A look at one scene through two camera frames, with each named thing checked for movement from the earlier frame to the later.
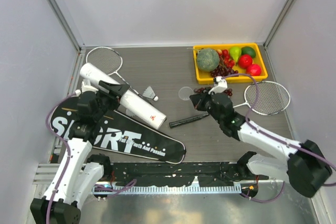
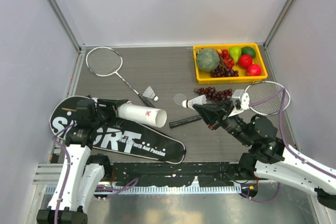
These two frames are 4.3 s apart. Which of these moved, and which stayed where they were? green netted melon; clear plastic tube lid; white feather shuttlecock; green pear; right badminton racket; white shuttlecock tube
Moved: white shuttlecock tube; clear plastic tube lid
Stayed: green netted melon; right badminton racket; green pear; white feather shuttlecock
